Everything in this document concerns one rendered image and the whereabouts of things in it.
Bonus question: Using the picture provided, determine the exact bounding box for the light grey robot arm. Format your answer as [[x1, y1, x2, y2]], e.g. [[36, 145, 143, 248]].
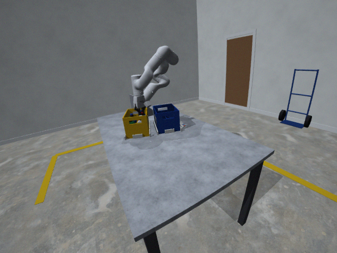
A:
[[131, 46, 179, 107]]

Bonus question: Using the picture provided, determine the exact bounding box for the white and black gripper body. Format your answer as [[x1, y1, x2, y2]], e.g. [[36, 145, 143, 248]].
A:
[[133, 95, 145, 109]]

